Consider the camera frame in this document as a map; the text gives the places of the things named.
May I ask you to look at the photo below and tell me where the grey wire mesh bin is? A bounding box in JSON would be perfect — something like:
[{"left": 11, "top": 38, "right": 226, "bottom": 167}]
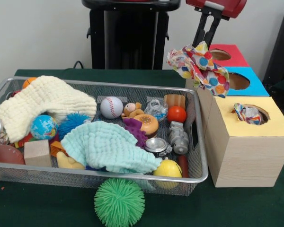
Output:
[{"left": 0, "top": 76, "right": 209, "bottom": 197}]

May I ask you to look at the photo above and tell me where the blue puffer ball with eyes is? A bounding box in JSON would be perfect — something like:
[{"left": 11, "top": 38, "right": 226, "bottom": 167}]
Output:
[{"left": 58, "top": 111, "right": 92, "bottom": 140}]

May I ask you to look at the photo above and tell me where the purple spiky ball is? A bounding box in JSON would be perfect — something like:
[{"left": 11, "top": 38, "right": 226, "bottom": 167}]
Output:
[{"left": 122, "top": 117, "right": 148, "bottom": 149}]

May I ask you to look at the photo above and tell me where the white baseball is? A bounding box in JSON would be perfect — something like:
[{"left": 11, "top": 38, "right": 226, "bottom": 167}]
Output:
[{"left": 100, "top": 96, "right": 124, "bottom": 119}]

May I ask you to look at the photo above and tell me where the green spiky puffer ball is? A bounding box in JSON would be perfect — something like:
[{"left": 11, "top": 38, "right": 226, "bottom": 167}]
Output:
[{"left": 94, "top": 177, "right": 146, "bottom": 227}]

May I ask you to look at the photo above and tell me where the globe print ball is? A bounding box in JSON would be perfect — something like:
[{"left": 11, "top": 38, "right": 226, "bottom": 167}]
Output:
[{"left": 30, "top": 115, "right": 59, "bottom": 140}]

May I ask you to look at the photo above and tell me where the cream knitted cloth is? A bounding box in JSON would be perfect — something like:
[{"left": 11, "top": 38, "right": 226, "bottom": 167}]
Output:
[{"left": 0, "top": 75, "right": 97, "bottom": 144}]

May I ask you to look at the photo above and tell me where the orange toy basketball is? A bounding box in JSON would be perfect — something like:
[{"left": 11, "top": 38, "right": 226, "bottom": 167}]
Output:
[{"left": 22, "top": 77, "right": 38, "bottom": 89}]

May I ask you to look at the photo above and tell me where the colourful polka dot cloth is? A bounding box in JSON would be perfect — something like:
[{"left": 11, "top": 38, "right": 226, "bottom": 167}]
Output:
[{"left": 167, "top": 41, "right": 230, "bottom": 99}]

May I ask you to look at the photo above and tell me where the plain wooden cube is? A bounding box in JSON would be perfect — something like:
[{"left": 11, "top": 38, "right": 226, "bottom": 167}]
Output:
[{"left": 24, "top": 139, "right": 52, "bottom": 168}]

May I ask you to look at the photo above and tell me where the yellow ball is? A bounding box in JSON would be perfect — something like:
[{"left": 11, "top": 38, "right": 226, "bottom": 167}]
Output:
[{"left": 153, "top": 159, "right": 183, "bottom": 189}]

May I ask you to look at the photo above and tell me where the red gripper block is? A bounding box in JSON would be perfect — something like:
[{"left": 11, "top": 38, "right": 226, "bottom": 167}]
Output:
[{"left": 186, "top": 0, "right": 248, "bottom": 48}]

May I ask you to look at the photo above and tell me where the wooden box with three holes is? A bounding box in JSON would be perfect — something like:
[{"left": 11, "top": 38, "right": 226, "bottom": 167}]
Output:
[{"left": 185, "top": 44, "right": 284, "bottom": 188}]

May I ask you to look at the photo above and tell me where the colourful patterned cloth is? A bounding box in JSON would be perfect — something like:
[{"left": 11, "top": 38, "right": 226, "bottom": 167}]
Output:
[{"left": 233, "top": 103, "right": 261, "bottom": 125}]

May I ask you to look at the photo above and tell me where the light teal cloth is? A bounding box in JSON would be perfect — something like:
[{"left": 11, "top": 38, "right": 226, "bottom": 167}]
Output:
[{"left": 61, "top": 121, "right": 163, "bottom": 175}]

